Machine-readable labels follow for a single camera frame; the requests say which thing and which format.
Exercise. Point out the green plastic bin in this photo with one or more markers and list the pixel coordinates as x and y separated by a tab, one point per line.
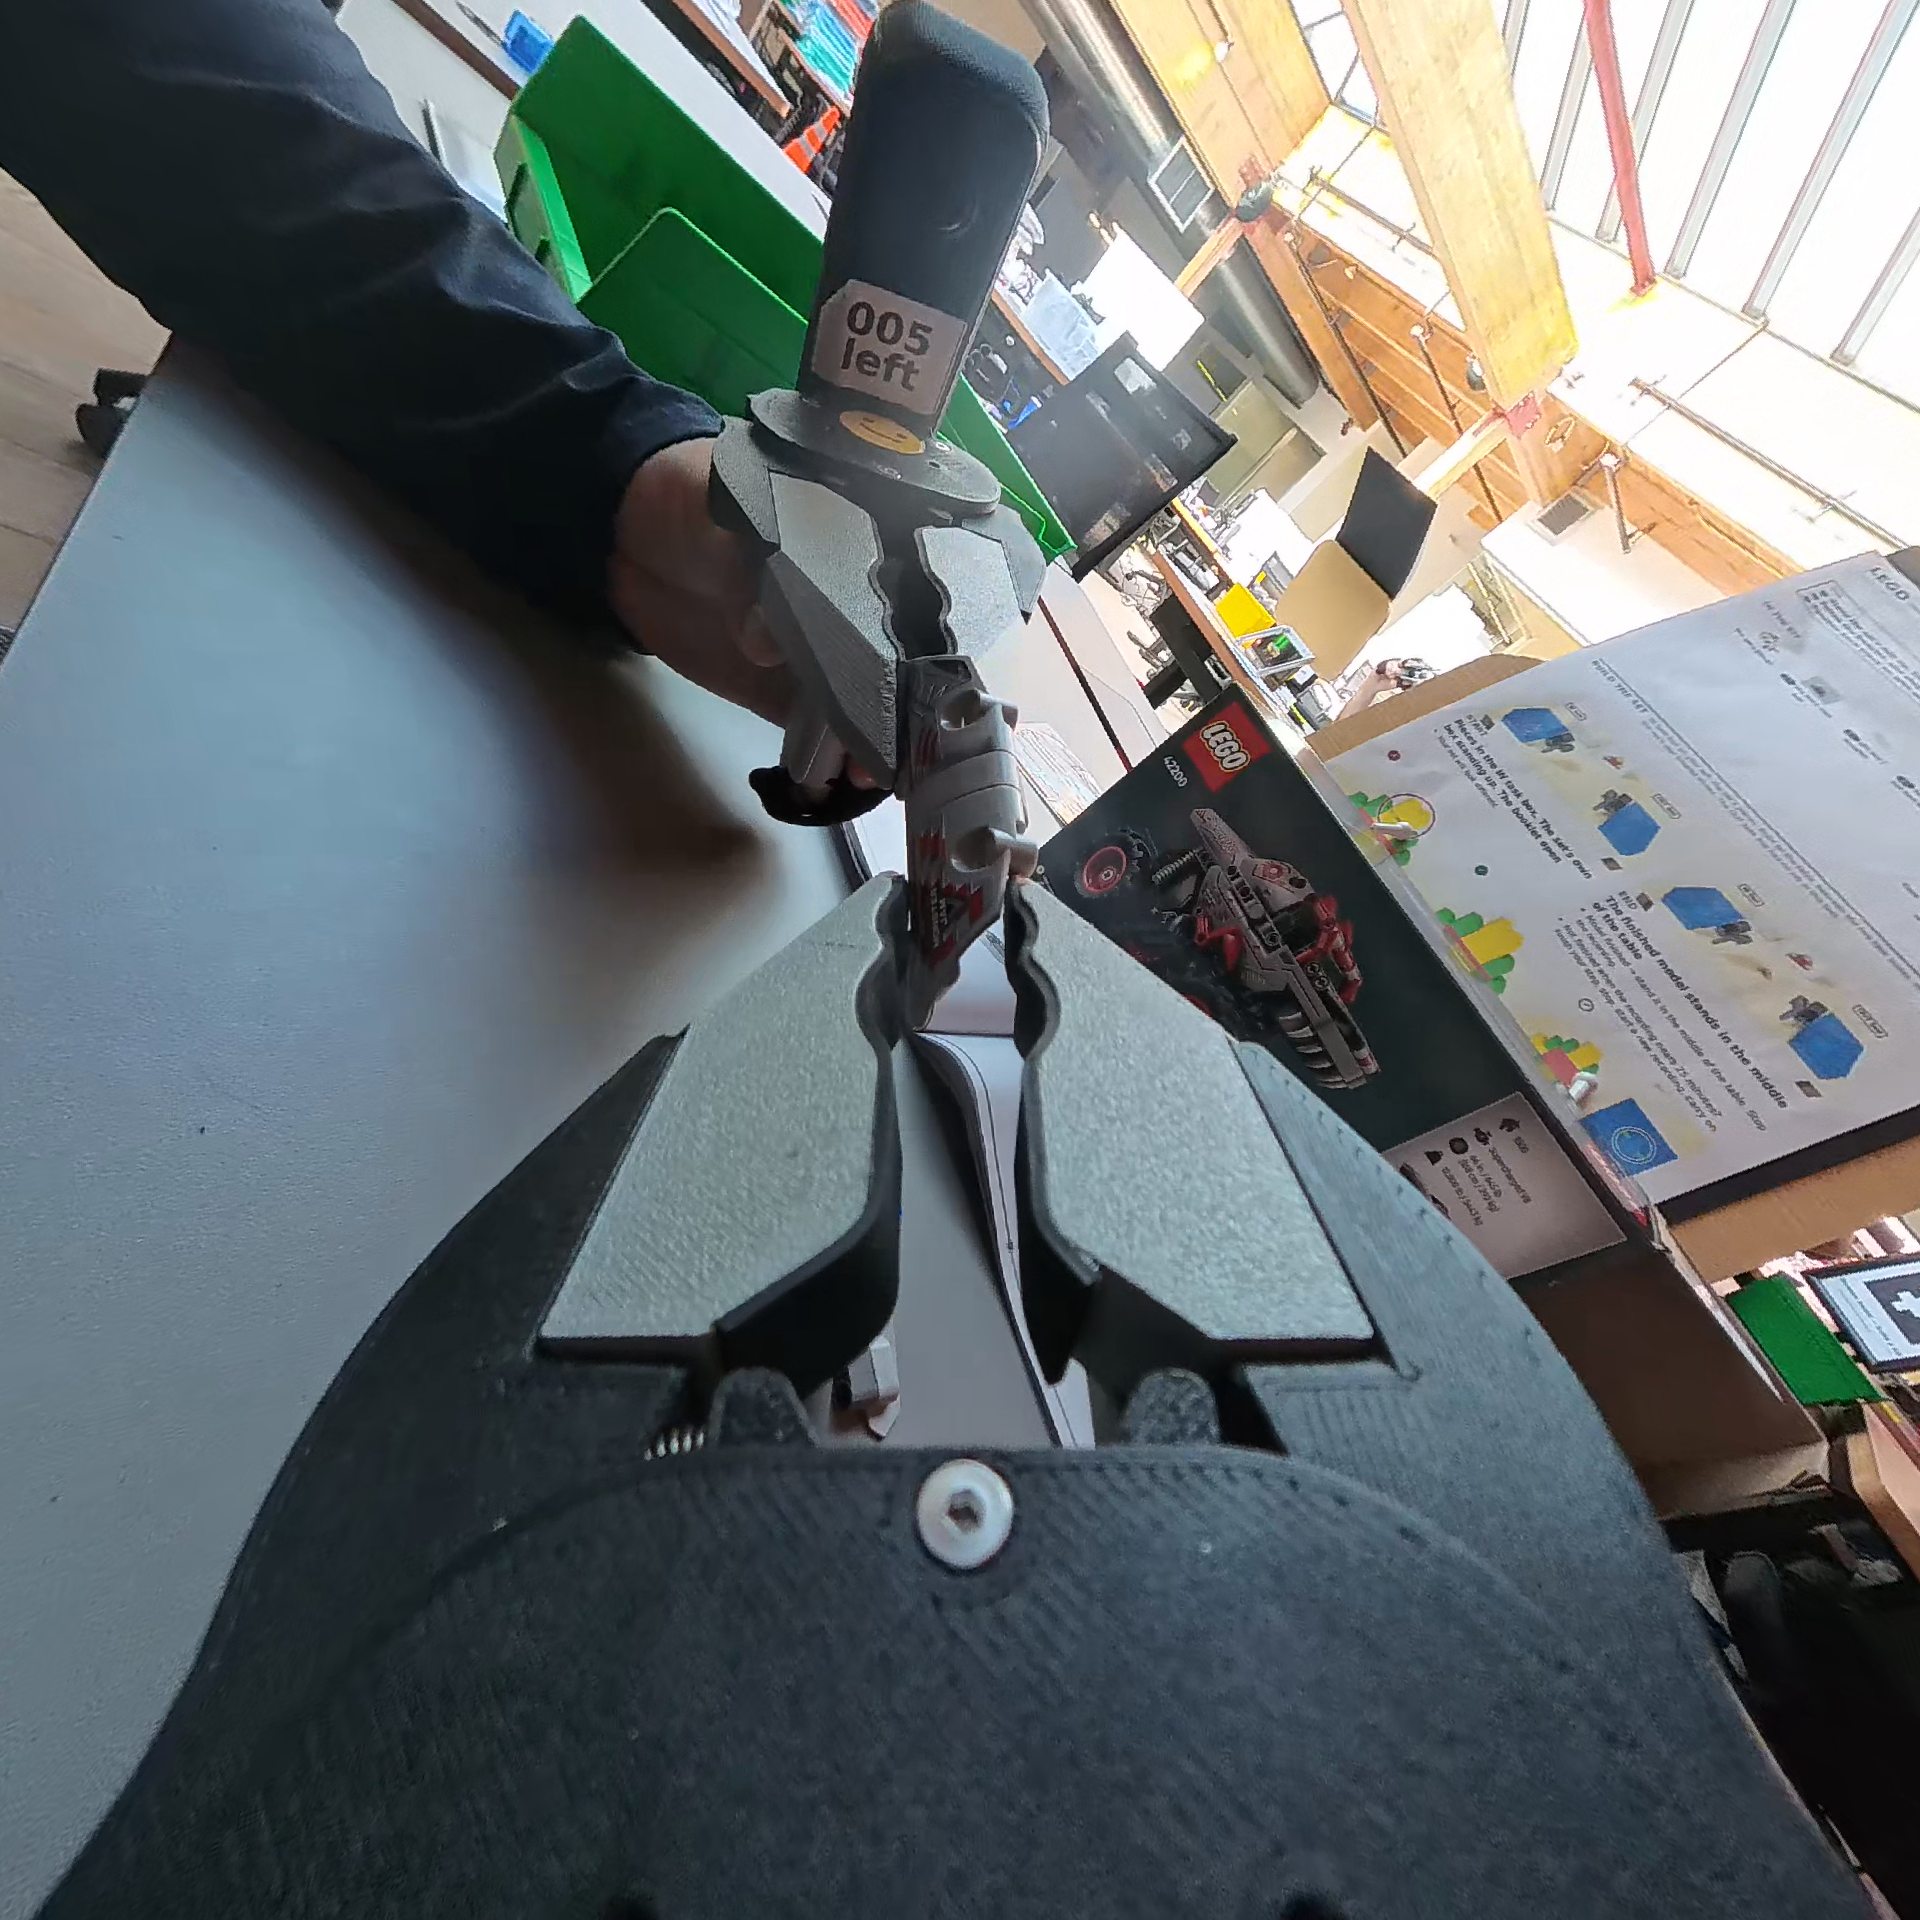
706	330
646	135

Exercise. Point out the metal ventilation duct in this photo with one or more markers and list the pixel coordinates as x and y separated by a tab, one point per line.
1102	66

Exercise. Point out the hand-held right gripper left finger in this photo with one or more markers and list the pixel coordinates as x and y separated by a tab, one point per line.
734	1172

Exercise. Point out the yellow box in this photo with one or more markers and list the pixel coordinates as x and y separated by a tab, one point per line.
1243	609

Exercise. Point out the grey toy brick assembly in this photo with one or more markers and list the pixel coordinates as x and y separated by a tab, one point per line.
960	781

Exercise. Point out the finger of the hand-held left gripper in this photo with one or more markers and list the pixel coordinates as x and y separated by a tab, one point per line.
983	586
832	629

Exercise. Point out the printed instruction poster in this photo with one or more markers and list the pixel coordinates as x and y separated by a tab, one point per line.
1724	839

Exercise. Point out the wooden side table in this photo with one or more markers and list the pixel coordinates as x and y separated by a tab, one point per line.
1882	1471

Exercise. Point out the sticker sheet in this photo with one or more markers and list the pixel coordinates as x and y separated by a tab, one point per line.
1059	773

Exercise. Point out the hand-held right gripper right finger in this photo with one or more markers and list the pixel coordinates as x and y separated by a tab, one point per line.
1184	1185

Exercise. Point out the person's left hand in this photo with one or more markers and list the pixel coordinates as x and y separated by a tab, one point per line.
692	586

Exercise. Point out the black and tan chair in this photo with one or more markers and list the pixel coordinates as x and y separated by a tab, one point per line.
1388	517

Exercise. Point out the open instruction booklet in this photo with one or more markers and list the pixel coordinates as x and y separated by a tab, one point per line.
974	1109

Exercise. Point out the green studded baseplate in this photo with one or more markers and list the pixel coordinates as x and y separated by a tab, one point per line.
1792	1336

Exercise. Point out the framed marker sign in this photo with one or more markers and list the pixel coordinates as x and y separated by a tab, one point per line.
1882	1306

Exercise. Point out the person's left forearm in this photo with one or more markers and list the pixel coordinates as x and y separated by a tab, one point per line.
300	224

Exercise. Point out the black toy brick set box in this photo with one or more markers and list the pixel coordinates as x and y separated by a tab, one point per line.
1276	930

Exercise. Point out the black computer monitor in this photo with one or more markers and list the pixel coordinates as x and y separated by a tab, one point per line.
1109	452

